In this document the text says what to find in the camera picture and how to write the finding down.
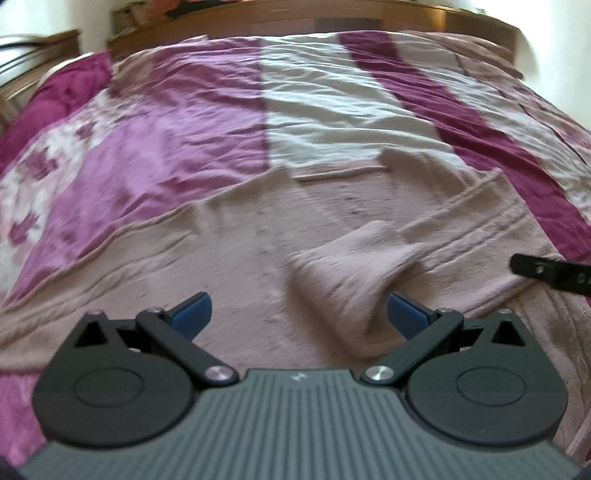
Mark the row of books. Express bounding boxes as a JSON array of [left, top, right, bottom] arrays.
[[113, 4, 154, 29]]

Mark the purple striped bedspread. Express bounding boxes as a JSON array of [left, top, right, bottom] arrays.
[[0, 30, 591, 468]]

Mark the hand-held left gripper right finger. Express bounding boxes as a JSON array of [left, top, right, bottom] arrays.
[[360, 292, 532, 387]]

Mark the dark wooden cabinet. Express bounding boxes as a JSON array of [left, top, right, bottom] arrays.
[[0, 30, 82, 121]]

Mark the magenta pillow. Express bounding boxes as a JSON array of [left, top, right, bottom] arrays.
[[0, 51, 114, 172]]

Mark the wooden headboard shelf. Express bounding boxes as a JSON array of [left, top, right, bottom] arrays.
[[106, 0, 525, 65]]

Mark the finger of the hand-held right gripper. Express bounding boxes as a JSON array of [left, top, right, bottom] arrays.
[[510, 253, 591, 296]]

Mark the pink knit sweater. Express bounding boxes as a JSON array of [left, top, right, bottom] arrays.
[[0, 151, 591, 464]]

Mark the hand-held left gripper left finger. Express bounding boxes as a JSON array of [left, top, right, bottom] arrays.
[[71, 292, 236, 387]]

